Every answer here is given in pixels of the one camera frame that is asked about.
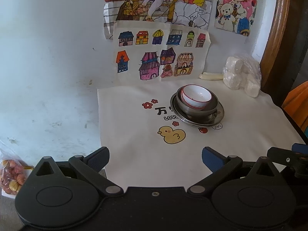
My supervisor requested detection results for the steel plate with sticker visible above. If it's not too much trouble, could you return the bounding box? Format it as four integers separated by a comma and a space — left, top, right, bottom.
170, 94, 224, 127

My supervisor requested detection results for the small matte steel bowl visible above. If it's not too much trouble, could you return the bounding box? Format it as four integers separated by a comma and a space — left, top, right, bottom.
175, 87, 219, 117

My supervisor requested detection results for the white red-rimmed bowl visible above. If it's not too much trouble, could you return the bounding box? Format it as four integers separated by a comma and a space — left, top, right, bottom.
180, 84, 212, 110

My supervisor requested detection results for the white cartoon duck tablecloth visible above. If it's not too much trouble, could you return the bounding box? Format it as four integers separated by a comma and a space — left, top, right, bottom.
98, 80, 303, 188

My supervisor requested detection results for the bag of orange snacks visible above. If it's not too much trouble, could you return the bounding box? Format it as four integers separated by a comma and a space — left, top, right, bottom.
1, 143, 34, 199

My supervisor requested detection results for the cream rolled stick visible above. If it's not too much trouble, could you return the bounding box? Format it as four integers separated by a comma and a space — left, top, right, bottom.
199, 72, 223, 80

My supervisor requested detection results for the clear bag of white rolls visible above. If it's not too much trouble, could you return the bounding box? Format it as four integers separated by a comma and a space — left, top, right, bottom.
222, 53, 262, 98

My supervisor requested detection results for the paper with coloured houses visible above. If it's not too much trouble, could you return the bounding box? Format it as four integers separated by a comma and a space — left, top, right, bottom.
113, 21, 211, 85

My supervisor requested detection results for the teddy bear girl drawing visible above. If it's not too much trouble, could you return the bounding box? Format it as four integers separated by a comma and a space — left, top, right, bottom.
214, 0, 257, 37

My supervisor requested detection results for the coloured figures drawing poster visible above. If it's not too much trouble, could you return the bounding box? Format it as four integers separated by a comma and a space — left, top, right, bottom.
103, 0, 213, 39

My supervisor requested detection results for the brown wooden frame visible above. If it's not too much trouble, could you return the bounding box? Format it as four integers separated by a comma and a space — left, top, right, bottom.
260, 0, 290, 94

